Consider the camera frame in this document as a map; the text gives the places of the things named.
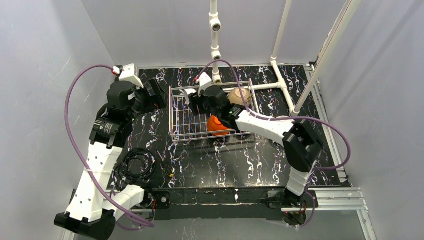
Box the aluminium extrusion frame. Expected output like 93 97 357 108
61 62 379 240

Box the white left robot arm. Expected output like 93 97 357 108
54 78 165 240

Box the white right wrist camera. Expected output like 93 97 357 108
195 72 213 96

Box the black yellow screwdriver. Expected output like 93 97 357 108
156 150 175 178

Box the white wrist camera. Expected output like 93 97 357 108
195 72 213 96
118 63 144 89

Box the orange bowl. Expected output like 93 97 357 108
206 115 230 136

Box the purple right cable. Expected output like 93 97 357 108
195 59 352 229

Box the white diagonal PVC pole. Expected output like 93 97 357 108
291 0 362 117

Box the white PVC camera post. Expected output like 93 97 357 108
208 0 222 84

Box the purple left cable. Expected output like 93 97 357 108
63 64 156 231

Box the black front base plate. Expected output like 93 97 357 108
147 186 319 221

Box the beige floral bowl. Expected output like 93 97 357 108
228 87 252 106

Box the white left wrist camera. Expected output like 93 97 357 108
118 63 144 89

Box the white PVC pipe frame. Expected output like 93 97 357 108
219 0 305 102

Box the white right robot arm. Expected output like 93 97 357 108
183 85 323 205

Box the purple cable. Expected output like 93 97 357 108
195 59 352 229
63 64 156 231

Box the white bowl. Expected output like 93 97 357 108
183 88 199 108

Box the white wire dish rack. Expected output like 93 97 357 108
168 79 259 142

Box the coiled black cable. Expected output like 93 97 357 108
120 147 157 182

